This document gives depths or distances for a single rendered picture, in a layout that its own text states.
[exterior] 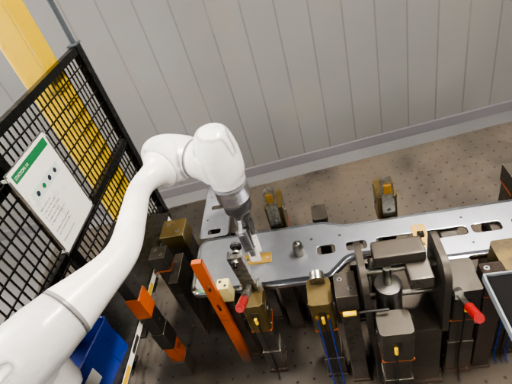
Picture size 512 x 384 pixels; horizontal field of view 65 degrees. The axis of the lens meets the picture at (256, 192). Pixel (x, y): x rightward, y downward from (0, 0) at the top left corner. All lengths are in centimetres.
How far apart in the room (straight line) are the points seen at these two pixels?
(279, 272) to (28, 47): 103
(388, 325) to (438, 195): 92
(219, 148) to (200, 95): 196
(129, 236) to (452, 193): 133
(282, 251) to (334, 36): 185
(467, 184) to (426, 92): 148
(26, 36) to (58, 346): 103
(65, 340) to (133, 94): 233
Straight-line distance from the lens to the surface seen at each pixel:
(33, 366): 71
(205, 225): 140
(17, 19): 150
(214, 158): 92
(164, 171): 100
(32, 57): 151
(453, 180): 186
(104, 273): 76
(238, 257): 96
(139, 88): 288
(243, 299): 98
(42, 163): 132
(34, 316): 72
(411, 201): 175
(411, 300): 113
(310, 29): 276
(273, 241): 126
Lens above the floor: 190
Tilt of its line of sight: 39 degrees down
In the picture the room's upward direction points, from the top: 18 degrees counter-clockwise
